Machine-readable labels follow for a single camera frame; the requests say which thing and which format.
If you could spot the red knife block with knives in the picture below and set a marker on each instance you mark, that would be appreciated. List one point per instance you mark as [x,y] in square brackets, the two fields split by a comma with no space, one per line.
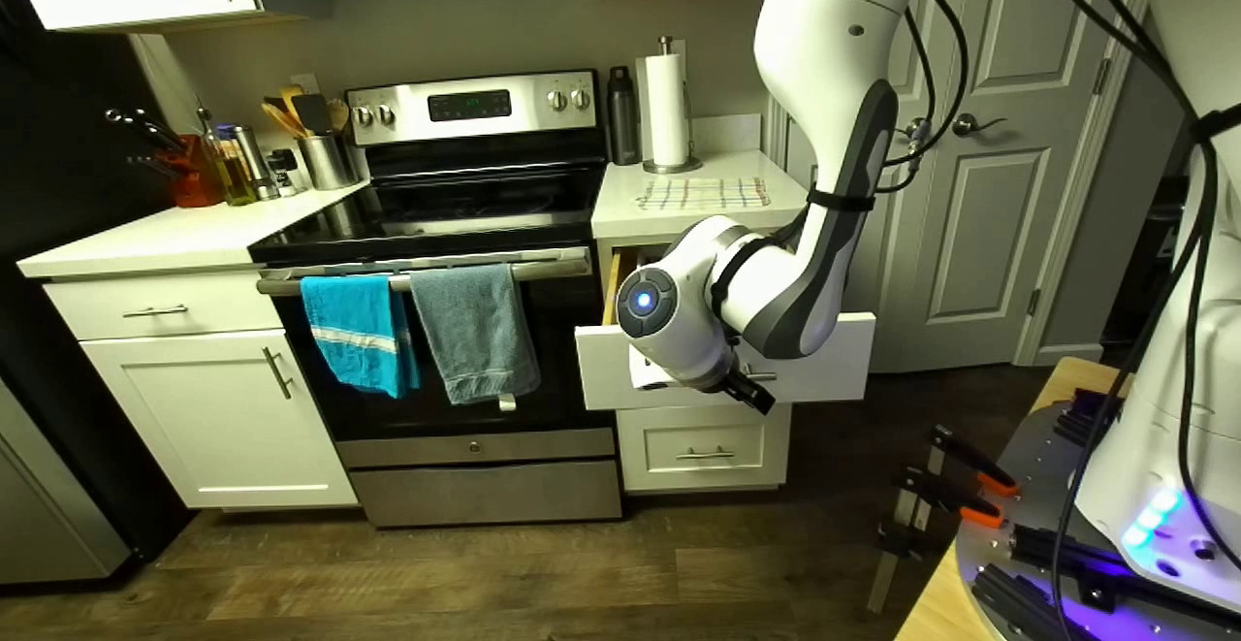
[189,176]

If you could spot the blue striped towel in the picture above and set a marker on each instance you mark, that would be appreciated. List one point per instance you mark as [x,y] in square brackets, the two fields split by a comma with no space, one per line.
[354,331]

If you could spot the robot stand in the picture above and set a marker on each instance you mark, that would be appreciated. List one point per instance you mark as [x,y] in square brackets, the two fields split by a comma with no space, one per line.
[945,612]

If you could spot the white open drawer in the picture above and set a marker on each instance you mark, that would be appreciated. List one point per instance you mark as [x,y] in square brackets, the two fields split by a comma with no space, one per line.
[606,369]

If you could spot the white small drawer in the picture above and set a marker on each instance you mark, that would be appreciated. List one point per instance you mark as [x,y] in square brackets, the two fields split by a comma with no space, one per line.
[650,447]

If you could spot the wall socket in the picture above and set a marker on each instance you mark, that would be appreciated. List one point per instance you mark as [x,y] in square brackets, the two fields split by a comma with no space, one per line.
[305,84]

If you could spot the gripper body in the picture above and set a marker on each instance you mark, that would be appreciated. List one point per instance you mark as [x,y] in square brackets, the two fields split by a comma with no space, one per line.
[748,391]

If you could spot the paper towel roll on holder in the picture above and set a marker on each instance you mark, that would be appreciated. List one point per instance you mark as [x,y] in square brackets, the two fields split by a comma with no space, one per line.
[667,108]

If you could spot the small dark grinder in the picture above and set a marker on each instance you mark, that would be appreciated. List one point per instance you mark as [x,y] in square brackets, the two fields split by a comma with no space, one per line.
[283,176]

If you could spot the stainless steel stove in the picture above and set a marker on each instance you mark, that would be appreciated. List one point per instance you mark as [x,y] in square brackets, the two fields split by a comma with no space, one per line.
[475,205]

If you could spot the white panel door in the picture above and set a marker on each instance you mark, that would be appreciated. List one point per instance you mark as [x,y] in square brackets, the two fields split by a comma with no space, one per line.
[1008,234]

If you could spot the grey towel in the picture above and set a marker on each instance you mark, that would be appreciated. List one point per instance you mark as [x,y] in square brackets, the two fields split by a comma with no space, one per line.
[475,331]

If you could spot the black bottle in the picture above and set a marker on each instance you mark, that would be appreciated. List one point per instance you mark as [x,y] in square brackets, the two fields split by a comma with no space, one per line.
[623,122]

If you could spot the bunch of cooking utensils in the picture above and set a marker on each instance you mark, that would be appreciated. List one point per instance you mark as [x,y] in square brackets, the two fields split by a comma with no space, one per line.
[310,110]

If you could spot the white wide drawer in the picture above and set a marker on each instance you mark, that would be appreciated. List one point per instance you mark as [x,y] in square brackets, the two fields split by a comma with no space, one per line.
[223,304]

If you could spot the oil bottle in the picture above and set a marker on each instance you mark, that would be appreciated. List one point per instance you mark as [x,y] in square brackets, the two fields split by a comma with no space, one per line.
[233,171]

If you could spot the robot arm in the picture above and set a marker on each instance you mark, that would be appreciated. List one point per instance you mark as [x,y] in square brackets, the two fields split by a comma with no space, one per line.
[824,40]

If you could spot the grey appliance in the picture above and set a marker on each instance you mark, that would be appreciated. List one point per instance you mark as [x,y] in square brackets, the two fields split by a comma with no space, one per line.
[48,505]

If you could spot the stove bottom drawer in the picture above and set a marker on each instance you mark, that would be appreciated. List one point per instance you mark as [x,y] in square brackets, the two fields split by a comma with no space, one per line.
[485,494]

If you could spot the steel canister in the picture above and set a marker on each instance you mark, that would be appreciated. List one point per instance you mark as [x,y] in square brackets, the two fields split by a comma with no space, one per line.
[254,161]

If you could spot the checked dish cloth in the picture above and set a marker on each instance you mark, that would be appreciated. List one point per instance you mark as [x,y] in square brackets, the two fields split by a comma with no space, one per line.
[703,194]

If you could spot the stove knob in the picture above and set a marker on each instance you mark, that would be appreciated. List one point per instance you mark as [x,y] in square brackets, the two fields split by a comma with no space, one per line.
[556,100]
[386,114]
[581,98]
[364,116]

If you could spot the white cabinet door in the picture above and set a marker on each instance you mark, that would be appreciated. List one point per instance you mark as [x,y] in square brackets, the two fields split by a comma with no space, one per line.
[194,428]

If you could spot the black refrigerator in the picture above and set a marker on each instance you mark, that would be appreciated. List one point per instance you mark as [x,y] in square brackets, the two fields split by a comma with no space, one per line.
[58,137]

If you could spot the oven door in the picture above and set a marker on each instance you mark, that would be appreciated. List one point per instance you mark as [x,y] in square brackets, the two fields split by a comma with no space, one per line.
[572,369]

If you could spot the metal utensil holder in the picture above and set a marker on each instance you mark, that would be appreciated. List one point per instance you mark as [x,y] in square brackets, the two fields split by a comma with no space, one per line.
[328,164]

